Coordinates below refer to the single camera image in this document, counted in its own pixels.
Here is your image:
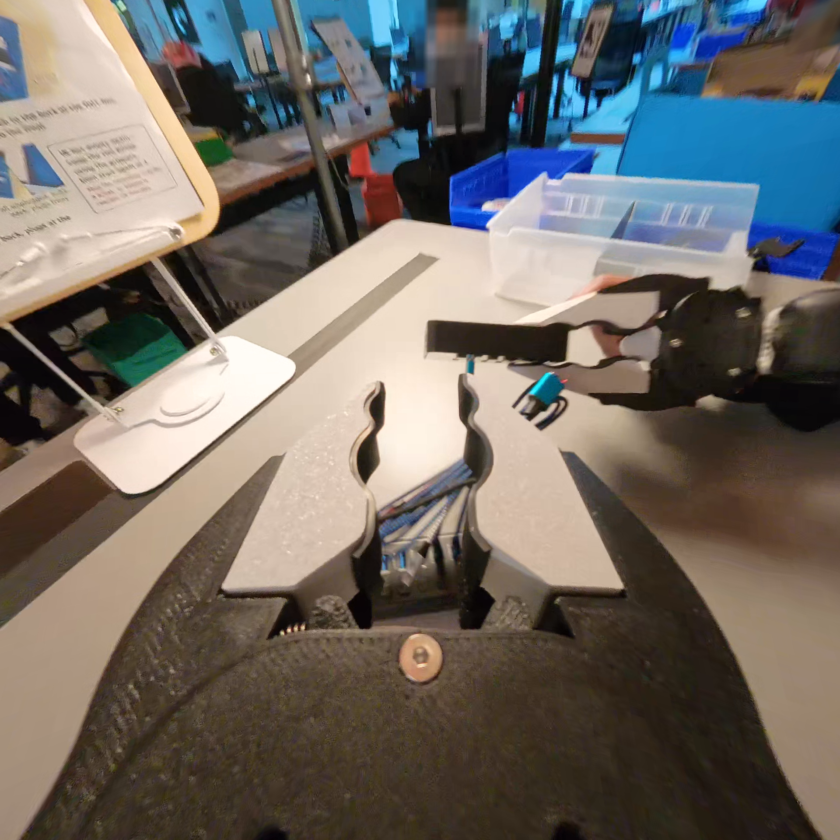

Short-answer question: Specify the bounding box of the grey metal pole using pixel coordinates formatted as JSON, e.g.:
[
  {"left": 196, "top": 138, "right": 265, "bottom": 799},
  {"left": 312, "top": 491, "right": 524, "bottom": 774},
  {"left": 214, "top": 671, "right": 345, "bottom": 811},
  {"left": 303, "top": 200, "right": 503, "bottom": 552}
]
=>
[{"left": 272, "top": 0, "right": 349, "bottom": 253}]

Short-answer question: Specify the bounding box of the wooden table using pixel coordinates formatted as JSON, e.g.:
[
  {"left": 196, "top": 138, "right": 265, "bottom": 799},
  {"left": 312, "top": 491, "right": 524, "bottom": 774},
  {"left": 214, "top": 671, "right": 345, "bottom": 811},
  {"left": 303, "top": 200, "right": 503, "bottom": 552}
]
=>
[{"left": 217, "top": 125, "right": 395, "bottom": 204}]

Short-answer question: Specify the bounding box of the green bin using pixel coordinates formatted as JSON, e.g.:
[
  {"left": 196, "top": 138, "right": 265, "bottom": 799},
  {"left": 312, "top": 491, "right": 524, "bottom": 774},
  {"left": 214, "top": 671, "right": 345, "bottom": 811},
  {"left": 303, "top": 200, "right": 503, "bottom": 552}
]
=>
[{"left": 85, "top": 314, "right": 188, "bottom": 388}]

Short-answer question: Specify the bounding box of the document stand with instruction sheet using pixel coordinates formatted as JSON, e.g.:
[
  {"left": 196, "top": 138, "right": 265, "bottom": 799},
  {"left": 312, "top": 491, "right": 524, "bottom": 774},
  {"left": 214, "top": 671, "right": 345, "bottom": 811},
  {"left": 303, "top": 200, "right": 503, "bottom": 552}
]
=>
[{"left": 0, "top": 0, "right": 298, "bottom": 494}]

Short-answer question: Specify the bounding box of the large blue plastic crate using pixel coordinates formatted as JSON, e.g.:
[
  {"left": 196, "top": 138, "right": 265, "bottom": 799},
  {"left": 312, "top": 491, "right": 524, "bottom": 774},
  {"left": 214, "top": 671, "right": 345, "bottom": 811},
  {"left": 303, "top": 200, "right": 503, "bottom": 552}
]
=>
[{"left": 617, "top": 95, "right": 840, "bottom": 231}]

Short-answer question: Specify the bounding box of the bundle of braided USB cables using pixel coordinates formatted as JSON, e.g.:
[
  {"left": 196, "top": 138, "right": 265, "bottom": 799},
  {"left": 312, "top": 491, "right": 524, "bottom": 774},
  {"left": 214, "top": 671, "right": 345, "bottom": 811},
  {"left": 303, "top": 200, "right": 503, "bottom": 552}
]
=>
[{"left": 377, "top": 371, "right": 572, "bottom": 595}]

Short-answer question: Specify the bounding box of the black long USB hub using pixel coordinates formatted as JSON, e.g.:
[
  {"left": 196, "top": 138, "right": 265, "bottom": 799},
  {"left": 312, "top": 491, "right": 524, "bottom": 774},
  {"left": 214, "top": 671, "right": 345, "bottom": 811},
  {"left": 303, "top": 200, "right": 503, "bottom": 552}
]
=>
[{"left": 425, "top": 320, "right": 573, "bottom": 365}]

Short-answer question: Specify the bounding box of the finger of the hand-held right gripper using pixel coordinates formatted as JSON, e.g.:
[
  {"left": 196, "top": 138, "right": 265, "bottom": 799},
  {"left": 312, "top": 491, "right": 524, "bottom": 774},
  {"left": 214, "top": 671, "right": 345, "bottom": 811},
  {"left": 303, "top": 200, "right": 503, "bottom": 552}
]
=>
[
  {"left": 507, "top": 325, "right": 662, "bottom": 395},
  {"left": 515, "top": 290, "right": 662, "bottom": 329}
]

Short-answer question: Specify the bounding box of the green box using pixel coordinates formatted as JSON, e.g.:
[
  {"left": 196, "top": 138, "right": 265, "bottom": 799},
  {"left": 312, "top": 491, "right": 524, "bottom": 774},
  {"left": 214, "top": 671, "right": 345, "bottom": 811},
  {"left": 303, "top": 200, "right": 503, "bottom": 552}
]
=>
[{"left": 193, "top": 128, "right": 234, "bottom": 165}]

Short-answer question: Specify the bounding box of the instruction poster board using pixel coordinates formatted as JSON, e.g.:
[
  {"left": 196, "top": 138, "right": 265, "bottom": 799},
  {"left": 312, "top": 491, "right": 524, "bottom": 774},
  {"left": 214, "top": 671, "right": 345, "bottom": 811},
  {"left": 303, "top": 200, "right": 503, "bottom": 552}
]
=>
[{"left": 311, "top": 18, "right": 391, "bottom": 106}]

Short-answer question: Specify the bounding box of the clear plastic bin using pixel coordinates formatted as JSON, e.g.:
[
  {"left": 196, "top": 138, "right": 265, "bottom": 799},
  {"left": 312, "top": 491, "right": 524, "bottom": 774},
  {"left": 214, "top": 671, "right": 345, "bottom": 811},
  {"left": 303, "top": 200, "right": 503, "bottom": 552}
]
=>
[{"left": 487, "top": 172, "right": 760, "bottom": 308}]

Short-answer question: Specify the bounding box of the orange traffic cone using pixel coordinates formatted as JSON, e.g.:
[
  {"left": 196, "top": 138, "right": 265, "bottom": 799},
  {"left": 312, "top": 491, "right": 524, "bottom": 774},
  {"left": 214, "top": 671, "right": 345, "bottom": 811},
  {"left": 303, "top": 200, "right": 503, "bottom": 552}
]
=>
[{"left": 348, "top": 141, "right": 404, "bottom": 227}]

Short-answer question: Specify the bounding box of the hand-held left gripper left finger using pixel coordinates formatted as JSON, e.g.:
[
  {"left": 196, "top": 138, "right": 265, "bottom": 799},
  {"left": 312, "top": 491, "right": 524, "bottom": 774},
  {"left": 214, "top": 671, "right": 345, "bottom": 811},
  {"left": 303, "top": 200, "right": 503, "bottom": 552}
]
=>
[{"left": 222, "top": 381, "right": 388, "bottom": 627}]

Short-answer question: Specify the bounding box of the blue plastic bin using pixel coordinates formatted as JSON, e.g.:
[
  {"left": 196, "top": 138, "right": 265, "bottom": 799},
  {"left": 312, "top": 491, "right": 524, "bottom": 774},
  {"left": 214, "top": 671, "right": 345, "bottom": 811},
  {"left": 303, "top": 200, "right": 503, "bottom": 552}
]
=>
[
  {"left": 748, "top": 223, "right": 840, "bottom": 280},
  {"left": 450, "top": 150, "right": 595, "bottom": 231}
]

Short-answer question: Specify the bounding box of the black framed tag board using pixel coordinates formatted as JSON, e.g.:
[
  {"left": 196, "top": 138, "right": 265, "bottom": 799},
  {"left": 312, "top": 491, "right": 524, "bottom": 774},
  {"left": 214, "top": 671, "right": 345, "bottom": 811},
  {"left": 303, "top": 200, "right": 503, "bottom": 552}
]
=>
[{"left": 571, "top": 0, "right": 618, "bottom": 80}]

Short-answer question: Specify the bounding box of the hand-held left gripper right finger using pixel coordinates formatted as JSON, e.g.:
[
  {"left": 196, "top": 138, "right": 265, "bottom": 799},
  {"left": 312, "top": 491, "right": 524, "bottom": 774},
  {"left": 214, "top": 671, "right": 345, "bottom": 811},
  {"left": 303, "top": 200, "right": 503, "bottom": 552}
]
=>
[{"left": 457, "top": 375, "right": 626, "bottom": 627}]

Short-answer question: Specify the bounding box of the black pole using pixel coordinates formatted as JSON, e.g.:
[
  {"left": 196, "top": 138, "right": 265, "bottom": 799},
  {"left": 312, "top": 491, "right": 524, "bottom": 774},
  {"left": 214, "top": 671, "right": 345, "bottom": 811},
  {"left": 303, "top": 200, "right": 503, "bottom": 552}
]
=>
[{"left": 528, "top": 0, "right": 565, "bottom": 148}]

